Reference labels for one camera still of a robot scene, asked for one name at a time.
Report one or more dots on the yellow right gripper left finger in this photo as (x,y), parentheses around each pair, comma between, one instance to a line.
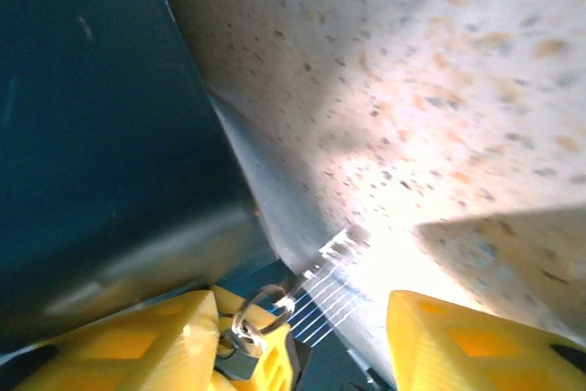
(137,345)

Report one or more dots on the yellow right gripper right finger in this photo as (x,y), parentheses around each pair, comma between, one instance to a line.
(458,350)

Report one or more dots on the small key black head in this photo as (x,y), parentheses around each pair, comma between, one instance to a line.
(238,361)

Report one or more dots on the dark metal lock box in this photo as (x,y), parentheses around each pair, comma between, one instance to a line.
(100,134)

